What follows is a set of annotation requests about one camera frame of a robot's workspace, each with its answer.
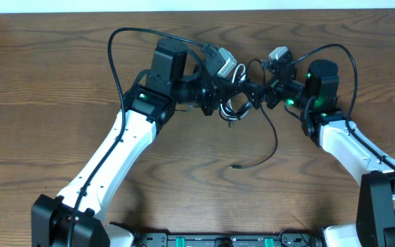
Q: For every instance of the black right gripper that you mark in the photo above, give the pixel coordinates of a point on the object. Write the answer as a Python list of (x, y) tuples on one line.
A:
[(272, 86)]

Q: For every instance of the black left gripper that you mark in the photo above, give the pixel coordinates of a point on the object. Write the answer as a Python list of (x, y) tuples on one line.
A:
[(212, 91)]

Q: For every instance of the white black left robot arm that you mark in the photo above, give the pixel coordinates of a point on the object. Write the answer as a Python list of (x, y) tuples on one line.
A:
[(76, 216)]

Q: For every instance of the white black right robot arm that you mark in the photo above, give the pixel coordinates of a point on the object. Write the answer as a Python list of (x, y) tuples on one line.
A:
[(333, 131)]

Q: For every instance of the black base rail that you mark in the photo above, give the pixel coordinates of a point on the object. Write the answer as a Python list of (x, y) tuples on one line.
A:
[(290, 238)]

